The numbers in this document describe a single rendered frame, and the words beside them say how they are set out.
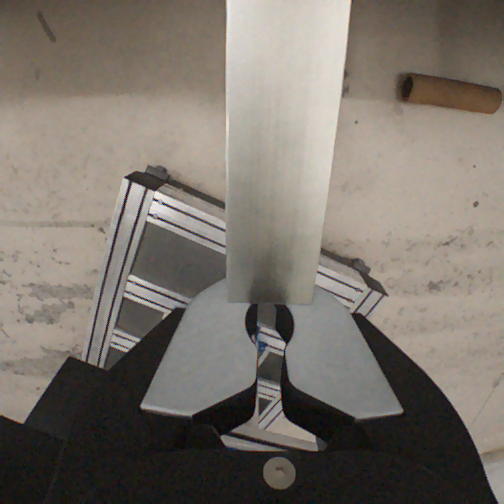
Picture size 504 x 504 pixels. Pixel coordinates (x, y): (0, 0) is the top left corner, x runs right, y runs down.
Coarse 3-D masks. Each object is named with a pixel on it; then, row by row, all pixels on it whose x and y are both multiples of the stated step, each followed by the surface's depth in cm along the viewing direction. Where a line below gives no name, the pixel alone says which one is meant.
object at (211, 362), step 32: (224, 288) 11; (192, 320) 9; (224, 320) 9; (256, 320) 11; (192, 352) 8; (224, 352) 8; (256, 352) 8; (160, 384) 7; (192, 384) 7; (224, 384) 7; (256, 384) 7; (192, 416) 6; (224, 416) 7
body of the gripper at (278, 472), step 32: (192, 448) 5; (224, 448) 5; (352, 448) 5; (128, 480) 4; (160, 480) 4; (192, 480) 5; (224, 480) 5; (256, 480) 5; (288, 480) 5; (320, 480) 5; (352, 480) 5; (384, 480) 5; (416, 480) 4
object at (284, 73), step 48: (240, 0) 6; (288, 0) 6; (336, 0) 6; (240, 48) 6; (288, 48) 6; (336, 48) 6; (240, 96) 7; (288, 96) 7; (336, 96) 7; (240, 144) 7; (288, 144) 7; (240, 192) 8; (288, 192) 8; (240, 240) 9; (288, 240) 9; (240, 288) 10; (288, 288) 10
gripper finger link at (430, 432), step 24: (384, 336) 9; (384, 360) 8; (408, 360) 8; (408, 384) 7; (432, 384) 7; (408, 408) 6; (432, 408) 6; (360, 432) 6; (384, 432) 6; (408, 432) 6; (432, 432) 6; (456, 432) 6; (408, 456) 5; (432, 456) 5; (456, 456) 5; (456, 480) 5; (480, 480) 5
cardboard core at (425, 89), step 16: (416, 80) 72; (432, 80) 72; (448, 80) 72; (416, 96) 74; (432, 96) 73; (448, 96) 73; (464, 96) 72; (480, 96) 72; (496, 96) 72; (480, 112) 77
